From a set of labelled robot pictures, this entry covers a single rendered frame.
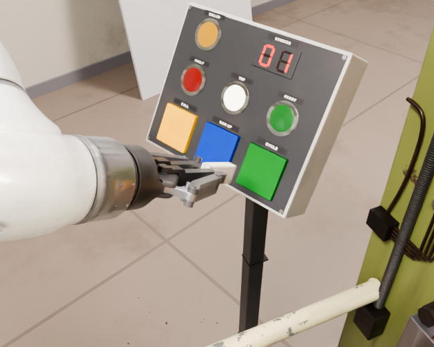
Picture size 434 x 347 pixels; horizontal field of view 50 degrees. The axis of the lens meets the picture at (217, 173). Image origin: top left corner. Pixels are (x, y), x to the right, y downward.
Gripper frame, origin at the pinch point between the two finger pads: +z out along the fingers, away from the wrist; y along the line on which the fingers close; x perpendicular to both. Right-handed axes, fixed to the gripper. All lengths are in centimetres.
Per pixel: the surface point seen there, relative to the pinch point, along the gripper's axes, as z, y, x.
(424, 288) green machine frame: 44, 28, -14
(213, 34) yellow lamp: 12.9, -18.7, 18.3
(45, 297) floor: 53, -86, -93
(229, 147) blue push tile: 12.5, -7.1, 1.4
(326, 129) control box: 14.9, 7.0, 10.5
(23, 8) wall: 103, -224, -2
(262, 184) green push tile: 12.5, 1.3, -1.8
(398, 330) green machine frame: 53, 26, -28
